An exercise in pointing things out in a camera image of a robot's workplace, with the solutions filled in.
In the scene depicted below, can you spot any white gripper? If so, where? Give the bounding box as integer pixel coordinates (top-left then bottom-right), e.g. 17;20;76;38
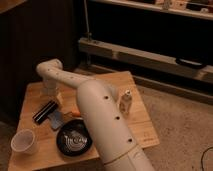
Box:
41;87;63;104

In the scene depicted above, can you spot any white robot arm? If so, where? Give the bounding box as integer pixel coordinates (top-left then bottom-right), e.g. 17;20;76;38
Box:
36;59;155;171

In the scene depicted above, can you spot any orange carrot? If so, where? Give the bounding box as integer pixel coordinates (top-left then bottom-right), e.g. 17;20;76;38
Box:
66;110;81;117

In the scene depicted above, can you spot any wooden table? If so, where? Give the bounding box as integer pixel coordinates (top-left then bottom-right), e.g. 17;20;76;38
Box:
8;71;159;171

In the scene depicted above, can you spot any black round plate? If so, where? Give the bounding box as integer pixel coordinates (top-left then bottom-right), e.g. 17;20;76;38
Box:
56;119;93;157

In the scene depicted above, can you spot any white paper cup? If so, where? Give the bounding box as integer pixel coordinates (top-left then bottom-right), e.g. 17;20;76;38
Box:
11;129;38;155

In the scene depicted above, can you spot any metal pole stand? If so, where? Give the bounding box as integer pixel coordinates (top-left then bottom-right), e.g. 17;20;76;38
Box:
83;0;92;41

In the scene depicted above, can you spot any small white bottle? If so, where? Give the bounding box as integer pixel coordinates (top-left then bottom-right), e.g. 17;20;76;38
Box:
119;90;132;115

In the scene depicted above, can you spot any long grey case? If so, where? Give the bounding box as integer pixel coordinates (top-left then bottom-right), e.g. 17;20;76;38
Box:
78;37;213;84

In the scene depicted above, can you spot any background shelf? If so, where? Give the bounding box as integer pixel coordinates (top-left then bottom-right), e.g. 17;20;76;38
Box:
91;0;213;21

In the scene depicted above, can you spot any black case handle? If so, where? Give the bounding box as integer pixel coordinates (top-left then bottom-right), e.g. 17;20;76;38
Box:
175;58;207;69

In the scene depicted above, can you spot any black cable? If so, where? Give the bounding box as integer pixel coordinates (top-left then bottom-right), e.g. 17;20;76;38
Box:
200;145;213;171

